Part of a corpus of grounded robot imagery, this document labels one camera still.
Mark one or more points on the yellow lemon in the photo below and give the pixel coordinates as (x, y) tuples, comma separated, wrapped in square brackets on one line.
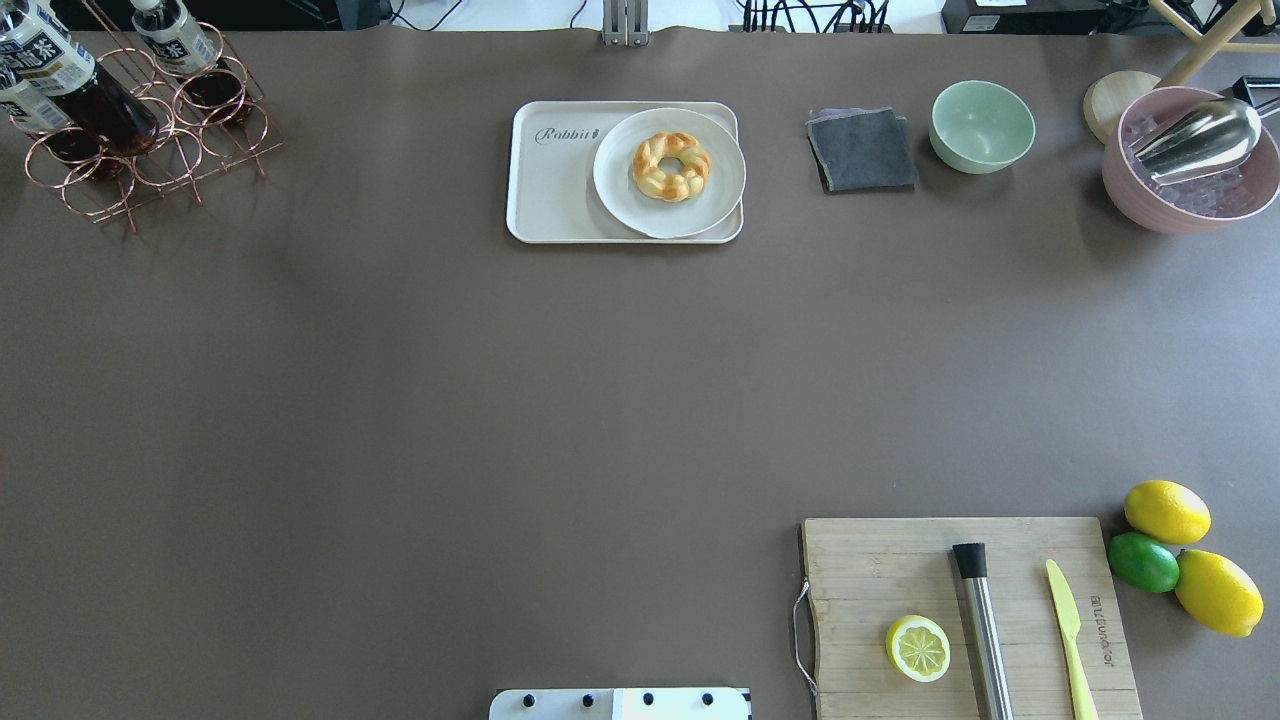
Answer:
[(1168, 512), (1218, 593)]

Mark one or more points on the half lemon slice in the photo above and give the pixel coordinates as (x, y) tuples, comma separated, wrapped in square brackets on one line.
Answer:
[(918, 647)]

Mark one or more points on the steel ice scoop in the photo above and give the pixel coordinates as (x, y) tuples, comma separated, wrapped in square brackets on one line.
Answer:
[(1213, 136)]

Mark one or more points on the mint green bowl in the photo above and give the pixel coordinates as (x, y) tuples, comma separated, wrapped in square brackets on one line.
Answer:
[(979, 127)]

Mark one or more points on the yellow lemon upper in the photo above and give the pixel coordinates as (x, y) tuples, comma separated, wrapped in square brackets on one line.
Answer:
[(1168, 512)]

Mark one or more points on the clear ice cubes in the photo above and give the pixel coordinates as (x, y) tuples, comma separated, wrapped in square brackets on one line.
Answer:
[(1224, 194)]

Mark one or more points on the pink bowl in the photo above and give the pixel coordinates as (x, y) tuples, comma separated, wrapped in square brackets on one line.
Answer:
[(1140, 204)]

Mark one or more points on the green lime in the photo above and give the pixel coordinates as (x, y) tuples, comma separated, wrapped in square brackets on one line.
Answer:
[(1143, 562)]

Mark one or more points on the wooden cup stand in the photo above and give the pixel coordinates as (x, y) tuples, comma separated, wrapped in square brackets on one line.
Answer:
[(1109, 96)]

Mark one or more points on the braided ring bread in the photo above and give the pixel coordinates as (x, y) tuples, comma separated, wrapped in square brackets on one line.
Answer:
[(671, 167)]

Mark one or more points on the yellow lemon lower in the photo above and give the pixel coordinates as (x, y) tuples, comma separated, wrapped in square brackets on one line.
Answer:
[(1218, 593)]

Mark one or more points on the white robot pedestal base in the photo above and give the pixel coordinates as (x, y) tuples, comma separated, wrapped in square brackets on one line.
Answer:
[(623, 703)]

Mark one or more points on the tea bottle far corner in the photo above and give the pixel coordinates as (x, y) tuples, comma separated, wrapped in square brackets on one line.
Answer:
[(37, 116)]

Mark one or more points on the yellow plastic knife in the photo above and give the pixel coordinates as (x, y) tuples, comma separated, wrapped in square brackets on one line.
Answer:
[(1070, 623)]

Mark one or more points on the steel muddler bar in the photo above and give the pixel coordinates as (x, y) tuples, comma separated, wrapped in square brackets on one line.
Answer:
[(991, 683)]

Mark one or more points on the cream serving tray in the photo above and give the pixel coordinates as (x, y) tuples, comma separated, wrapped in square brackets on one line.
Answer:
[(570, 173)]

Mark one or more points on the grey folded cloth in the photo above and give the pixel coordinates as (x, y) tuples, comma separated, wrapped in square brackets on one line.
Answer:
[(861, 149)]

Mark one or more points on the wooden cutting board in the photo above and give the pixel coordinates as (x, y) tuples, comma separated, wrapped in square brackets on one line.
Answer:
[(865, 573)]

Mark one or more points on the copper wire bottle rack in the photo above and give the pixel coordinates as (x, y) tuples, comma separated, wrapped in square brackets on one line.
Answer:
[(161, 110)]

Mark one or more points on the aluminium frame post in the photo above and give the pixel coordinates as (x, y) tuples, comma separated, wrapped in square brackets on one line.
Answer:
[(625, 23)]

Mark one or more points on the tea bottle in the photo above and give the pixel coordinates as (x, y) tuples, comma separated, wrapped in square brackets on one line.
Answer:
[(181, 47), (39, 48)]

